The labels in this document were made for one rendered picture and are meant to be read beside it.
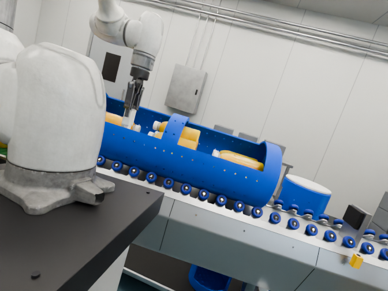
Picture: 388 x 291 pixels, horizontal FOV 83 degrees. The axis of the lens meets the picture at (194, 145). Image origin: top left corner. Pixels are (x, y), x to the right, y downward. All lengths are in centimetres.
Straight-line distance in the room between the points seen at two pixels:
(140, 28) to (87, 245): 77
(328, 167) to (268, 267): 367
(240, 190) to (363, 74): 408
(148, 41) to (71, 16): 513
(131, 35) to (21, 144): 62
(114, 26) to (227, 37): 370
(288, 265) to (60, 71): 99
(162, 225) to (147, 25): 78
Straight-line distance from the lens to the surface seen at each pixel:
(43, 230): 40
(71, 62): 45
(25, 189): 48
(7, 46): 59
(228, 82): 435
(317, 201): 152
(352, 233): 121
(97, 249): 36
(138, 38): 94
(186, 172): 86
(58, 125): 43
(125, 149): 90
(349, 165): 472
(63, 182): 47
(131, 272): 171
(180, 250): 106
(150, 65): 94
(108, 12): 97
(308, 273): 111
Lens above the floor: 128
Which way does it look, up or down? 10 degrees down
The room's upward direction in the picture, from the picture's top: 17 degrees clockwise
